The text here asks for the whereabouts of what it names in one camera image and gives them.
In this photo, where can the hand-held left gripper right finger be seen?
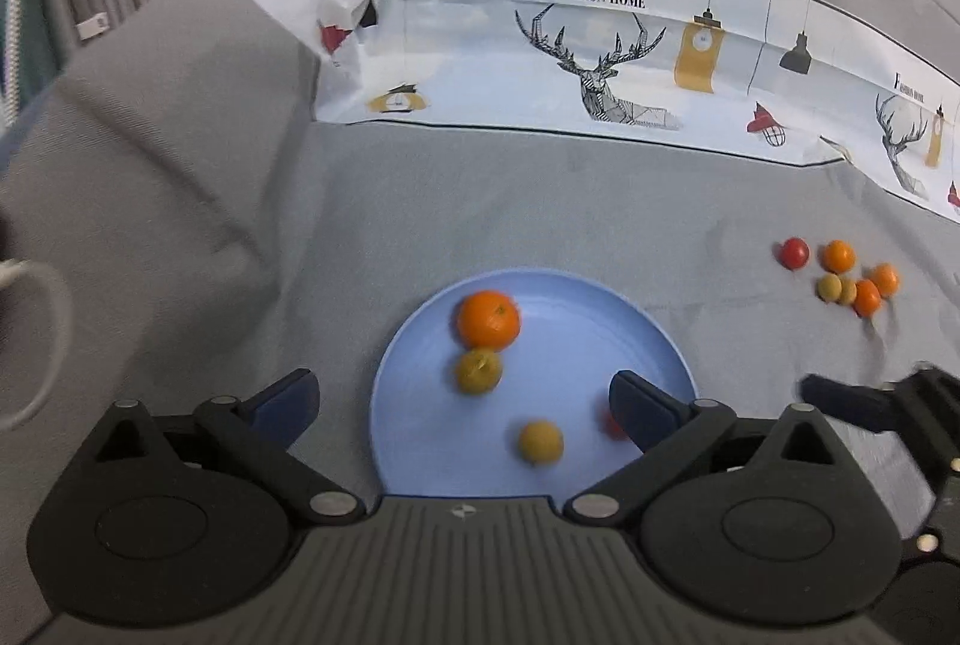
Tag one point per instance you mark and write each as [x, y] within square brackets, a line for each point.
[641, 401]

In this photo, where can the blue plate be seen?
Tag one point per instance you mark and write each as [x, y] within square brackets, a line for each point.
[570, 345]

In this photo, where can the grey bed sheet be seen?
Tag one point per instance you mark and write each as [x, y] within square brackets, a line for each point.
[225, 315]

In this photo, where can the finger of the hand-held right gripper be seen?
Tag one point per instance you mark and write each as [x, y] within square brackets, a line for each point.
[840, 401]

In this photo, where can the white curtain clip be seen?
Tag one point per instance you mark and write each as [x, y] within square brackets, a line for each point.
[91, 25]

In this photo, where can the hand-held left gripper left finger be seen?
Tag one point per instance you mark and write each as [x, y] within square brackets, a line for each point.
[289, 401]

